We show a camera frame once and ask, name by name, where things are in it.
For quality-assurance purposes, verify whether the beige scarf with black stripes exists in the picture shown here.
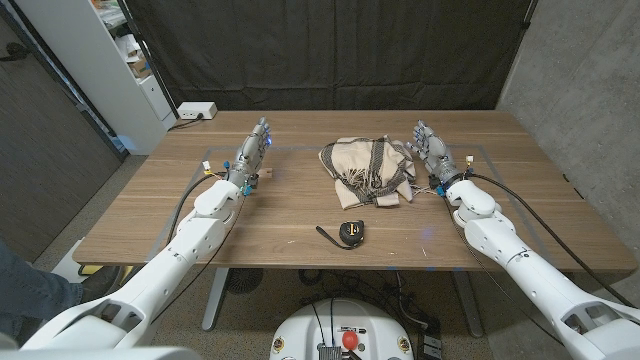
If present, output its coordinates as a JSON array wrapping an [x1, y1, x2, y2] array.
[[318, 134, 419, 210]]

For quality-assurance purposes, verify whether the white shelf cabinet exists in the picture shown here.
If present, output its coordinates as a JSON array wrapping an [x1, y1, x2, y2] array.
[[14, 0, 179, 156]]

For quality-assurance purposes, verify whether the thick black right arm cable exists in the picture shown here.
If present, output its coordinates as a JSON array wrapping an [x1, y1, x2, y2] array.
[[464, 172, 639, 309]]

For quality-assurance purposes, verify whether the dark shoe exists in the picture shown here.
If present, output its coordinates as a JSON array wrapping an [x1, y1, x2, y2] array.
[[79, 265, 124, 304]]

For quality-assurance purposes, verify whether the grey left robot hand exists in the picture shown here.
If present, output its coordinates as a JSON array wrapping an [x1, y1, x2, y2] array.
[[227, 116, 274, 191]]

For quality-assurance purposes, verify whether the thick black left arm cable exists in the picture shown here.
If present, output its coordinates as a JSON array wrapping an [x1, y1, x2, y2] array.
[[166, 172, 226, 246]]

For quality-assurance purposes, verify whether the white floor panel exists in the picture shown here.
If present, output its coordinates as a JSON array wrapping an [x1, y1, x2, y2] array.
[[49, 238, 86, 285]]

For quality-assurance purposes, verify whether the grey table leg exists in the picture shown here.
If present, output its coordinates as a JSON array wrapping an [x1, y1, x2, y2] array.
[[452, 271, 485, 339], [202, 268, 230, 332]]

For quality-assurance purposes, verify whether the black floor power strip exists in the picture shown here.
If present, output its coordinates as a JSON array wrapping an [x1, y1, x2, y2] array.
[[417, 332, 444, 360]]

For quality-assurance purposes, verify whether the white power strip box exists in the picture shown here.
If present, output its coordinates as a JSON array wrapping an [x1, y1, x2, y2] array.
[[177, 101, 219, 121]]

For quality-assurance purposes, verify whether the black tape measure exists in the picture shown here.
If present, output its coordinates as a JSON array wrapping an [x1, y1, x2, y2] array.
[[315, 219, 366, 251]]

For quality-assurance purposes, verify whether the white robot torso base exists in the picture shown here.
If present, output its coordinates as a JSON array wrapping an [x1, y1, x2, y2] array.
[[269, 298, 415, 360]]

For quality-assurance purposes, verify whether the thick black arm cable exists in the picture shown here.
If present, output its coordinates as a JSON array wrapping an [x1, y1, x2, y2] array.
[[464, 172, 639, 309], [166, 172, 226, 246]]

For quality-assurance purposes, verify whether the black door handle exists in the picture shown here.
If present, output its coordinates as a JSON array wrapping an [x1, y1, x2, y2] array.
[[0, 42, 31, 63]]

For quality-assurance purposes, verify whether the black backdrop curtain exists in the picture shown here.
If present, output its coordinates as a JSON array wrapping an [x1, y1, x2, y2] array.
[[124, 0, 534, 112]]

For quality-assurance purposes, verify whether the cardboard box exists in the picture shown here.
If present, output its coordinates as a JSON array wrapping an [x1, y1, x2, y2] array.
[[127, 54, 153, 80]]

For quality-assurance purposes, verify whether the black backdrop stand pole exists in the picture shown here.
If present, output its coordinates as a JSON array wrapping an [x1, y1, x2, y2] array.
[[519, 0, 540, 31], [115, 0, 180, 120]]

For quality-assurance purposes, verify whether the black power cord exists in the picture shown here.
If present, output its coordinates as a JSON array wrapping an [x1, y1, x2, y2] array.
[[168, 113, 205, 132]]

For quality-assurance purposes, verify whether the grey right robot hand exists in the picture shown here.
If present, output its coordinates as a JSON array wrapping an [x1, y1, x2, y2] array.
[[404, 119, 465, 187]]

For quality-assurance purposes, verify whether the person's leg in blue jeans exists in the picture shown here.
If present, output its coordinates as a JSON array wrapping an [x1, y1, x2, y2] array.
[[0, 239, 85, 346]]

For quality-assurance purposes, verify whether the round black grille disc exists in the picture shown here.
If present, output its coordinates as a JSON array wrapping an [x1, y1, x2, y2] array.
[[225, 268, 265, 295]]

